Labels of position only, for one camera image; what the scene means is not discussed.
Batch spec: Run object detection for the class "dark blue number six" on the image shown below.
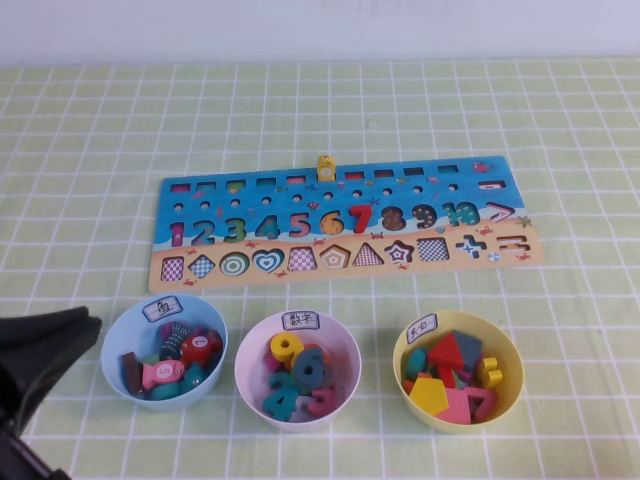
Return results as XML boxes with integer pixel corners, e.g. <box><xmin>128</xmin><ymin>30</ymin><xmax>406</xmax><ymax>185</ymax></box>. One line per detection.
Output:
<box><xmin>291</xmin><ymin>347</ymin><xmax>331</xmax><ymax>390</ymax></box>

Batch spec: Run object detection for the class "blue number shape puzzle board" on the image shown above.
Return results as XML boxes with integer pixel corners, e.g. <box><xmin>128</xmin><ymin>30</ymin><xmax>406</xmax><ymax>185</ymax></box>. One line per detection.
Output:
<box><xmin>147</xmin><ymin>154</ymin><xmax>546</xmax><ymax>294</ymax></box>

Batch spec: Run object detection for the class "pink bowl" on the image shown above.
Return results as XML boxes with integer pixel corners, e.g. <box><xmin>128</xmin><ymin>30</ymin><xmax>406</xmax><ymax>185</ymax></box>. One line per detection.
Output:
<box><xmin>233</xmin><ymin>309</ymin><xmax>362</xmax><ymax>434</ymax></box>

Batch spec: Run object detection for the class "teal shape piece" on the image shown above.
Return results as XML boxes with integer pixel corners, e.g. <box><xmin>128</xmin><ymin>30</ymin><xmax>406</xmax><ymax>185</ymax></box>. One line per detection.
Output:
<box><xmin>404</xmin><ymin>347</ymin><xmax>429</xmax><ymax>381</ymax></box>

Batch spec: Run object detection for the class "red fish piece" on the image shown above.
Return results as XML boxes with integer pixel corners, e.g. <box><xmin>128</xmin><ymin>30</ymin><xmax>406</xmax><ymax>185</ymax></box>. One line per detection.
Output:
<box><xmin>178</xmin><ymin>330</ymin><xmax>225</xmax><ymax>366</ymax></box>

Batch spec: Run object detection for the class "red triangle piece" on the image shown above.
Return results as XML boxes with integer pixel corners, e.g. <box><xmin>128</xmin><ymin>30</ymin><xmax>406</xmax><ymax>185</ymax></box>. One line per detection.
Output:
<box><xmin>426</xmin><ymin>332</ymin><xmax>466</xmax><ymax>371</ymax></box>

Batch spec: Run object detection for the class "dark striped fish piece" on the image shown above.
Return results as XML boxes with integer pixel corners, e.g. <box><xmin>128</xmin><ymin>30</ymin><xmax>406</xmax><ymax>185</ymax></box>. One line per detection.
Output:
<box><xmin>155</xmin><ymin>322</ymin><xmax>194</xmax><ymax>359</ymax></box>

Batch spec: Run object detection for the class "grey blue trapezoid piece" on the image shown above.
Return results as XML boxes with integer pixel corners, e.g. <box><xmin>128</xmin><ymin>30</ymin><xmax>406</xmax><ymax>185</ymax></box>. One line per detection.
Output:
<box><xmin>451</xmin><ymin>329</ymin><xmax>485</xmax><ymax>371</ymax></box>

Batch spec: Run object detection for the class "yellow pentagon piece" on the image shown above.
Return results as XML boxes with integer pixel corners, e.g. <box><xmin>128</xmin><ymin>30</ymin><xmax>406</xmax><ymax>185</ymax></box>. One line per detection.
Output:
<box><xmin>408</xmin><ymin>377</ymin><xmax>450</xmax><ymax>415</ymax></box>

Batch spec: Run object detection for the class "pink fish piece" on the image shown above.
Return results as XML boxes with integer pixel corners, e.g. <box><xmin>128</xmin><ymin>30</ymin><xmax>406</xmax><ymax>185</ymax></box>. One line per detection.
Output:
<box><xmin>141</xmin><ymin>360</ymin><xmax>187</xmax><ymax>390</ymax></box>

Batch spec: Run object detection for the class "yellow equals sign piece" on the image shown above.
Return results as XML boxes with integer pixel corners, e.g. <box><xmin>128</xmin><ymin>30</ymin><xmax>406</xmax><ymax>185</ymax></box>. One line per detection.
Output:
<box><xmin>474</xmin><ymin>355</ymin><xmax>504</xmax><ymax>390</ymax></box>

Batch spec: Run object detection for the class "light blue bowl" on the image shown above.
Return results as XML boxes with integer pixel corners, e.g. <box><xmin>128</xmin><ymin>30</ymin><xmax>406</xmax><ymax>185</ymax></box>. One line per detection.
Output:
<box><xmin>100</xmin><ymin>293</ymin><xmax>230</xmax><ymax>412</ymax></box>

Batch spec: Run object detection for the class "yellow bowl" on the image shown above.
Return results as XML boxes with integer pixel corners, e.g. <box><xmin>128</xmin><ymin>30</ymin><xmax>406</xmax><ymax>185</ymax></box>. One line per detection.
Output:
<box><xmin>392</xmin><ymin>309</ymin><xmax>525</xmax><ymax>435</ymax></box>

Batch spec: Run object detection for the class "brown fish piece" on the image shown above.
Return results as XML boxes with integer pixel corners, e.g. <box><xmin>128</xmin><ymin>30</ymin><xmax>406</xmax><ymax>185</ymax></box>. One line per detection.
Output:
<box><xmin>119</xmin><ymin>352</ymin><xmax>146</xmax><ymax>396</ymax></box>

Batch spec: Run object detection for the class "red number seven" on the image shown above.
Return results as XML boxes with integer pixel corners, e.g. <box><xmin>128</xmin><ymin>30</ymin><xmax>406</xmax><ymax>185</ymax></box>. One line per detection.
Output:
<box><xmin>348</xmin><ymin>203</ymin><xmax>374</xmax><ymax>235</ymax></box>

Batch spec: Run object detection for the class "white label with two characters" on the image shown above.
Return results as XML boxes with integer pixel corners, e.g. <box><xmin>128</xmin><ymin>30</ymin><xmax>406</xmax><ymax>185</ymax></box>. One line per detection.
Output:
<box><xmin>282</xmin><ymin>310</ymin><xmax>321</xmax><ymax>332</ymax></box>

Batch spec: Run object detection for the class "yellow number nine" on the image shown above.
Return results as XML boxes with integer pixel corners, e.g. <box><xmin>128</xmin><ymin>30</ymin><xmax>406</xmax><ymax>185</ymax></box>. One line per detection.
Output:
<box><xmin>269</xmin><ymin>333</ymin><xmax>304</xmax><ymax>372</ymax></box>

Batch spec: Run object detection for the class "white label with faint writing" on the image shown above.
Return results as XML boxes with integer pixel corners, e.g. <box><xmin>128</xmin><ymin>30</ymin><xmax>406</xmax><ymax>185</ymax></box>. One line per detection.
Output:
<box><xmin>405</xmin><ymin>313</ymin><xmax>440</xmax><ymax>344</ymax></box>

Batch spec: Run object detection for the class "magenta number three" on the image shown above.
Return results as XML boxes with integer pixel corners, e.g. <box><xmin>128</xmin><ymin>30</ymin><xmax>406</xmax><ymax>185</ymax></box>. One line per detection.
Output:
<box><xmin>305</xmin><ymin>387</ymin><xmax>339</xmax><ymax>416</ymax></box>

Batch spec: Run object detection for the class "teal number four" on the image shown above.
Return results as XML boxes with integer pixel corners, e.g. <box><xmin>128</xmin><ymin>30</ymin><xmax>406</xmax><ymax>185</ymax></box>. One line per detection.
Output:
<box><xmin>263</xmin><ymin>372</ymin><xmax>307</xmax><ymax>420</ymax></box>

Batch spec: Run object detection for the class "white label with one character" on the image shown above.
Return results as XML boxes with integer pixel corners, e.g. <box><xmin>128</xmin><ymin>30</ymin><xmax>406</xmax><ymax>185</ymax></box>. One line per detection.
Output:
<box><xmin>142</xmin><ymin>297</ymin><xmax>187</xmax><ymax>324</ymax></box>

